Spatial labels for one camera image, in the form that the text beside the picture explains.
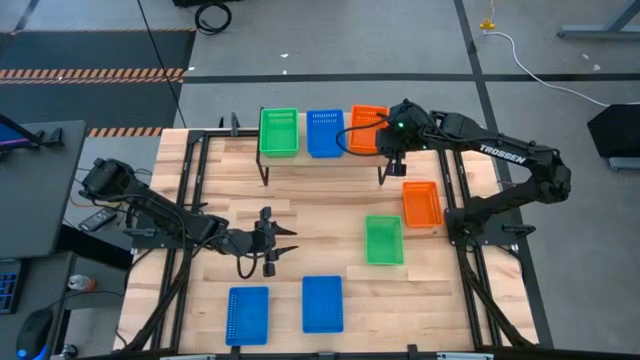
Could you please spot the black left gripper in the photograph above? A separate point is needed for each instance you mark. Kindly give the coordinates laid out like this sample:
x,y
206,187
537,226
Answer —
x,y
247,241

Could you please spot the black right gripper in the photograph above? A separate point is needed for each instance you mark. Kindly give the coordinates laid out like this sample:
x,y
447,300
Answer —
x,y
405,132

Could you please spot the orange slotted plastic basket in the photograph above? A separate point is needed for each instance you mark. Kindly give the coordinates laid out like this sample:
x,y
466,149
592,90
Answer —
x,y
365,132
422,204

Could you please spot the blue slotted plastic basket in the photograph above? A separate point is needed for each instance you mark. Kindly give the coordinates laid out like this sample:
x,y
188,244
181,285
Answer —
x,y
322,304
325,134
247,316

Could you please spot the green slotted plastic basket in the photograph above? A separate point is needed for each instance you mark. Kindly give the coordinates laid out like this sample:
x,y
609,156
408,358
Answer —
x,y
384,241
279,132

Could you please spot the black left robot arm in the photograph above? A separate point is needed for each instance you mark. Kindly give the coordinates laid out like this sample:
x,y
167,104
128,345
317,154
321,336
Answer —
x,y
165,215

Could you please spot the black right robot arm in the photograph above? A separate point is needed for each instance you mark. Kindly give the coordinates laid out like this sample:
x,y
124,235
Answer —
x,y
500,152

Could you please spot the black remote control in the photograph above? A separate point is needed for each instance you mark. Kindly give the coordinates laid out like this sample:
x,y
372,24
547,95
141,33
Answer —
x,y
97,219

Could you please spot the clear plastic bottle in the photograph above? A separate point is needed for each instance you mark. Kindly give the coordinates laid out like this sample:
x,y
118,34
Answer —
x,y
80,282

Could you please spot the large black box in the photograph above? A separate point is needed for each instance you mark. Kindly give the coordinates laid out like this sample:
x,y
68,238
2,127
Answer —
x,y
617,130

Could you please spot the grey metal bar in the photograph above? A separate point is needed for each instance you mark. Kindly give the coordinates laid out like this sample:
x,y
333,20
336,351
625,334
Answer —
x,y
625,164

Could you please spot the grey side desk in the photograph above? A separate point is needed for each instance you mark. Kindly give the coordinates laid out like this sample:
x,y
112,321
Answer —
x,y
40,200

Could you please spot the black desk clamp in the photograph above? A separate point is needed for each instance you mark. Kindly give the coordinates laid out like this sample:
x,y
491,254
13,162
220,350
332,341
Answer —
x,y
52,137

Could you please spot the black hazard-striped floor mat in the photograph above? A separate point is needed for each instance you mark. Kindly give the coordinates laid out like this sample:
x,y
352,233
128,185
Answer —
x,y
100,50

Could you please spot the black computer mouse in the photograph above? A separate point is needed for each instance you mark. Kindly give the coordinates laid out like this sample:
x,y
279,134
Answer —
x,y
35,332

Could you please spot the black keyboard with blue keys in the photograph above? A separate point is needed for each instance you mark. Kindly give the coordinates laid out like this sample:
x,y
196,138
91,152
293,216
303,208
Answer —
x,y
7,290

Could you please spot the dark tablet with blue screen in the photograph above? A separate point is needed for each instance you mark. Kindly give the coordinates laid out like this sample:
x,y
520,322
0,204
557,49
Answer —
x,y
10,132

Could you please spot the black frame clamp post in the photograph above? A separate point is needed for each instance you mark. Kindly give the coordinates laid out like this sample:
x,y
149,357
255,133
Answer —
x,y
233,122

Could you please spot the grey metal stand frame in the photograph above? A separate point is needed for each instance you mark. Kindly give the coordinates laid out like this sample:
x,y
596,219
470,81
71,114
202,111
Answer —
x,y
590,34

